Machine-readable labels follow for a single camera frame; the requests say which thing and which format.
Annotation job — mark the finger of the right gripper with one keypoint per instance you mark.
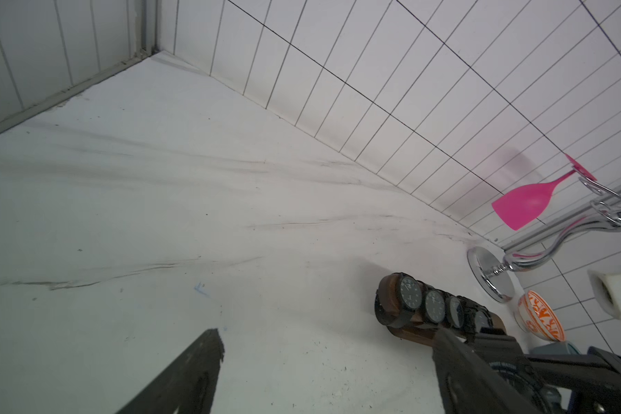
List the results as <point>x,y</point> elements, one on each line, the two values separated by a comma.
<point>594,379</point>

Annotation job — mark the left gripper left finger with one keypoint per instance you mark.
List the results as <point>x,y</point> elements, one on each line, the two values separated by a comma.
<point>188,384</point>

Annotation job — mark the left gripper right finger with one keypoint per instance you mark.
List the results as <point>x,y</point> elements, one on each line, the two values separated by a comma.
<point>467,384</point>

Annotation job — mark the black rugged digital watch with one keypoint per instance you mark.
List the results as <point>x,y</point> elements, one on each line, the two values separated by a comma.
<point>476,316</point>

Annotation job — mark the brown wooden watch stand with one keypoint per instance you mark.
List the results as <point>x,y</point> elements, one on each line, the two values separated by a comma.
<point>413,333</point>

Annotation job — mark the black round analog watch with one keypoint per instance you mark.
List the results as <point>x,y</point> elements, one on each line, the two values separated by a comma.
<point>454,313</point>

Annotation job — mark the black slim strap watch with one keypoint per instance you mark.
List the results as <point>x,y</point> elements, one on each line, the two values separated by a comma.
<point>433,308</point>

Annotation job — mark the small black square watch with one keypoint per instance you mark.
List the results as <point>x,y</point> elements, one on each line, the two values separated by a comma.
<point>398,298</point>

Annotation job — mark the chunky black sport watch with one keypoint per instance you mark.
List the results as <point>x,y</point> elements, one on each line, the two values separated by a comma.
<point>505,356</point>

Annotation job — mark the grey-blue ceramic cup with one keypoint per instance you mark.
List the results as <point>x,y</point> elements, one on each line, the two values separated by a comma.
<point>556,348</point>

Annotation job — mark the orange patterned white bowl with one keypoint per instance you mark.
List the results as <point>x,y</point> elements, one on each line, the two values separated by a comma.
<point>535,316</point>

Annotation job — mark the pink plastic wine glass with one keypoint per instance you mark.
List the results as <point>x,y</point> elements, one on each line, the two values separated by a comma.
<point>525,204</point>

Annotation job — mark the chrome wire glass holder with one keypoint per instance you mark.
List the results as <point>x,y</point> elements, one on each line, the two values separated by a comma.
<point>603,214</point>

